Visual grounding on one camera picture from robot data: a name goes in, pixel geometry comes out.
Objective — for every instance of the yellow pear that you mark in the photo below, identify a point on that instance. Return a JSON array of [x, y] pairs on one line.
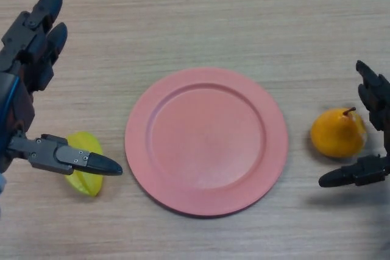
[[335, 135]]

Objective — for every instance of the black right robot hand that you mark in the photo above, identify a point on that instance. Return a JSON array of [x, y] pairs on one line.
[[365, 171]]

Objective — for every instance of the yellow starfruit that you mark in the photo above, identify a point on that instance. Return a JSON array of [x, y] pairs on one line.
[[86, 185]]

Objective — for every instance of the pink round plate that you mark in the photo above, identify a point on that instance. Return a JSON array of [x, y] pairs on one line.
[[207, 142]]

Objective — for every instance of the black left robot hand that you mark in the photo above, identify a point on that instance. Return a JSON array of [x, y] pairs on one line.
[[15, 89]]

